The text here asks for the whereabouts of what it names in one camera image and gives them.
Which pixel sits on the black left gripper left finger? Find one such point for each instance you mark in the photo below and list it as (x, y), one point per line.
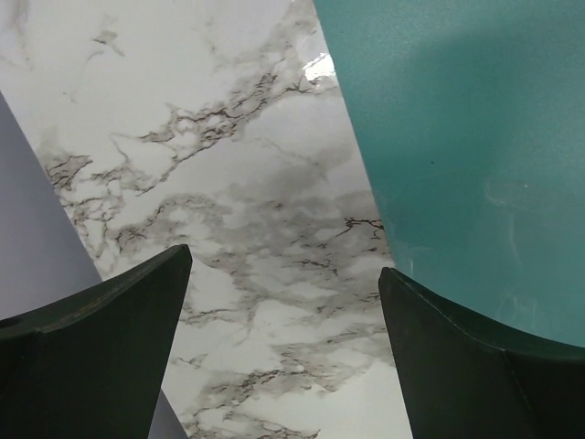
(91, 365)

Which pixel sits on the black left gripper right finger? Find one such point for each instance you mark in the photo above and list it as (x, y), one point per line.
(464, 375)

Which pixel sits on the teal plastic folder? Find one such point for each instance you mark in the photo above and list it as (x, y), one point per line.
(469, 116)

